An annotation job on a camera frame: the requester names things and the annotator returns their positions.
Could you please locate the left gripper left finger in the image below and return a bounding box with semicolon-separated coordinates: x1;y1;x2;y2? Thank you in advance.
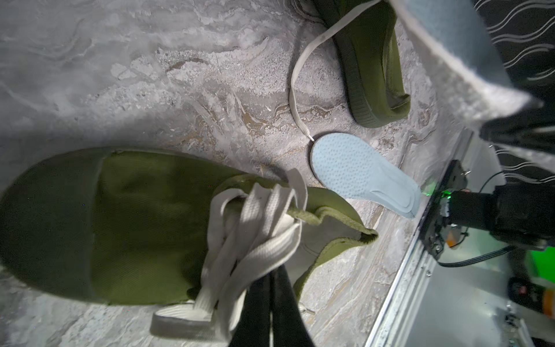
228;275;271;347

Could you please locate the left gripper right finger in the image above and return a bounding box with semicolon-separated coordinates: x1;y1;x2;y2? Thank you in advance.
273;265;315;347

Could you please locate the green canvas shoe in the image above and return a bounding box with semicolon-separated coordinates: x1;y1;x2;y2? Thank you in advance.
1;148;378;346
288;1;410;138

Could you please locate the light blue insole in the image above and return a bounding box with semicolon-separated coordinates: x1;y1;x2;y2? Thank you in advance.
390;1;543;131
310;133;421;218

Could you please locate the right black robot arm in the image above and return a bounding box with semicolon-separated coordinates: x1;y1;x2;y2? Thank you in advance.
445;183;554;251

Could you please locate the aluminium front rail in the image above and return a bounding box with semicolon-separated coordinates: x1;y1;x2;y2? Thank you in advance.
366;130;474;346

